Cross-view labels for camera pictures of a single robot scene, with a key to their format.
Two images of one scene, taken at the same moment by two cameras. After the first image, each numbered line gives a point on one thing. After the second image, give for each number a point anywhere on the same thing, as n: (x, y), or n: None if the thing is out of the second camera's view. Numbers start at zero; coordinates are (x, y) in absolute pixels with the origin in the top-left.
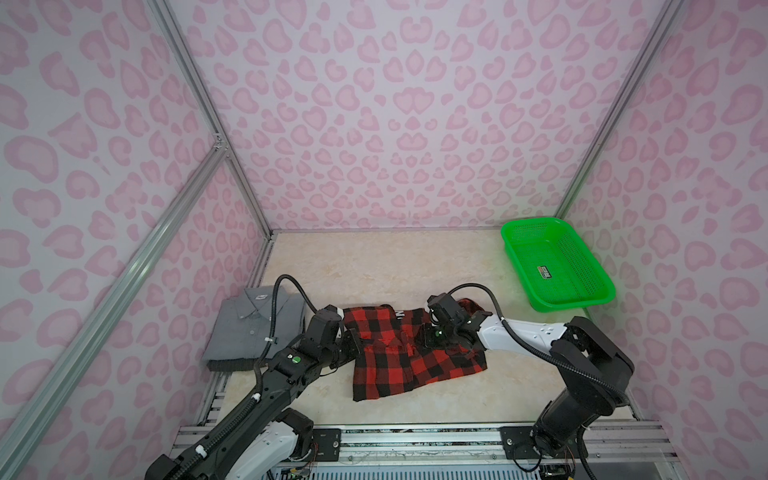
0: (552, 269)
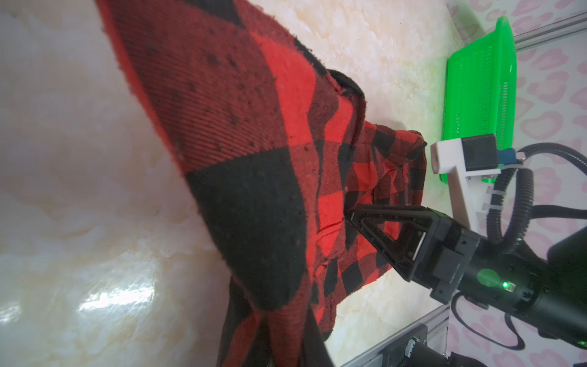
0: (480, 94)
